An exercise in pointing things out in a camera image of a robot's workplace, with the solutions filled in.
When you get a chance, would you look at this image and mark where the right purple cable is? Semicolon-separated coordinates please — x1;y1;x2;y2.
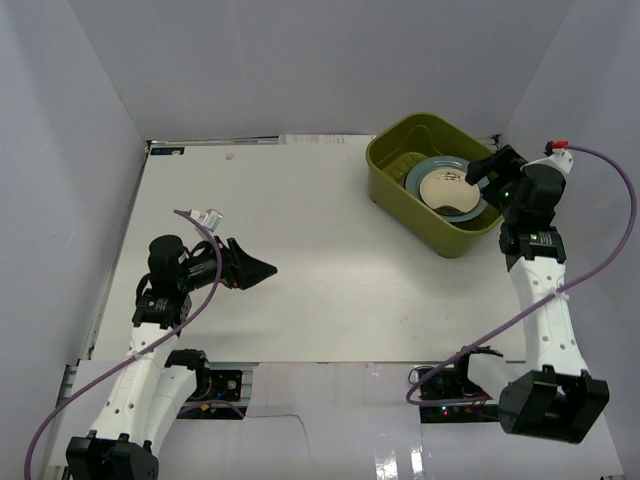
405;143;639;406

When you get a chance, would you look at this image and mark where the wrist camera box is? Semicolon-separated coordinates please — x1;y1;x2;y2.
544;140;574;177
190;209;223;233

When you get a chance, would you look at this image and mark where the green plastic bin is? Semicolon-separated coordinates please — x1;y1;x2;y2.
366;112;502;258

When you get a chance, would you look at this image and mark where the cream small flower plate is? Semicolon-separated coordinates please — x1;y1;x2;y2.
419;169;480;216

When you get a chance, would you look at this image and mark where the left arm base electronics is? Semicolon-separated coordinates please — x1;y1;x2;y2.
188;369;243;402

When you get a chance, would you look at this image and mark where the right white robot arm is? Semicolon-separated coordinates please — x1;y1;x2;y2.
451;141;610;444

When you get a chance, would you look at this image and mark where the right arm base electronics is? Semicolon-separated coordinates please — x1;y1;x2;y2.
416;361;499;425

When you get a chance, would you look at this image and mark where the blue-grey ceramic plate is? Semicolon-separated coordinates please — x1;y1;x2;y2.
403;156;489;224

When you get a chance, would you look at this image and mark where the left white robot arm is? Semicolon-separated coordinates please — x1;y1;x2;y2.
66;235;277;479

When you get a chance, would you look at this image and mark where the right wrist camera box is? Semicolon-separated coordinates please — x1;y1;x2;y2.
544;140;574;177

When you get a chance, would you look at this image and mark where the blue label sticker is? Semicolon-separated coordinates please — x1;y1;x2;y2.
149;147;185;156

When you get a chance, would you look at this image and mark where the white paper sheet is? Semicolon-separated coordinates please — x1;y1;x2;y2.
278;134;376;146

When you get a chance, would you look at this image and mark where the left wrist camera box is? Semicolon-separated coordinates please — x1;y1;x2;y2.
190;209;223;233

